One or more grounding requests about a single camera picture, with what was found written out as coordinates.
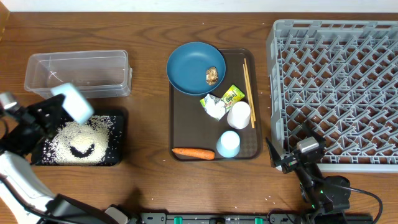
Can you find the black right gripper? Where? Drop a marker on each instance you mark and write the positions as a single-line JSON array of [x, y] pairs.
[[290, 163]]

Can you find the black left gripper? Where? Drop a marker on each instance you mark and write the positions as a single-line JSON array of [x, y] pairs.
[[35, 115]]

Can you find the pile of white rice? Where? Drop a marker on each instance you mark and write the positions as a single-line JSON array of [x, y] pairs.
[[81, 140]]

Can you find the light blue bowl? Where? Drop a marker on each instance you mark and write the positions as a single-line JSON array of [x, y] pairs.
[[75, 104]]

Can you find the orange carrot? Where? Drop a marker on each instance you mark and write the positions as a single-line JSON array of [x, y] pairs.
[[193, 152]]

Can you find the brown food scrap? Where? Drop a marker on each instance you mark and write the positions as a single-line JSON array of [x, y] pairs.
[[212, 76]]

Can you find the dark blue plate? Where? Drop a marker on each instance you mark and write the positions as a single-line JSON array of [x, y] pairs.
[[187, 65]]

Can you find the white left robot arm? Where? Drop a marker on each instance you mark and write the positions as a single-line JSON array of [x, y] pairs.
[[27, 197]]

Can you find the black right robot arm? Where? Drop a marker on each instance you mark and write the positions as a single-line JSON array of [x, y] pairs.
[[328, 196]]

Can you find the black waste tray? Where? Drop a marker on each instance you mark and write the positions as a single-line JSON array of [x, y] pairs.
[[119, 140]]

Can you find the grey dishwasher rack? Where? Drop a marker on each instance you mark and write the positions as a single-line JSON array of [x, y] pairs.
[[339, 78]]

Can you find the wooden chopstick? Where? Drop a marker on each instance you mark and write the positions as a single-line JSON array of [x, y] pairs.
[[252, 125], [250, 87]]

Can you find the white plastic cup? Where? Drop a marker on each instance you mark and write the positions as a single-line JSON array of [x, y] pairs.
[[239, 115]]

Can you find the light blue plastic cup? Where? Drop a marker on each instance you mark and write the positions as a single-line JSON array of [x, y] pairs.
[[228, 144]]

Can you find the brown serving tray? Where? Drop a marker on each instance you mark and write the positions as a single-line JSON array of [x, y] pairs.
[[191, 127]]

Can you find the green snack wrapper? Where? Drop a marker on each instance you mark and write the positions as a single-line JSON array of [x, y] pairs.
[[232, 96]]

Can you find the clear plastic bin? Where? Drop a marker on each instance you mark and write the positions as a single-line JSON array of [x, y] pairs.
[[96, 73]]

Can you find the crumpled white paper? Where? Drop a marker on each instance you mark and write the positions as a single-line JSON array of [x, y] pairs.
[[214, 106]]

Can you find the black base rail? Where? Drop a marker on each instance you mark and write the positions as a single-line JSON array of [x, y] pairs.
[[279, 217]]

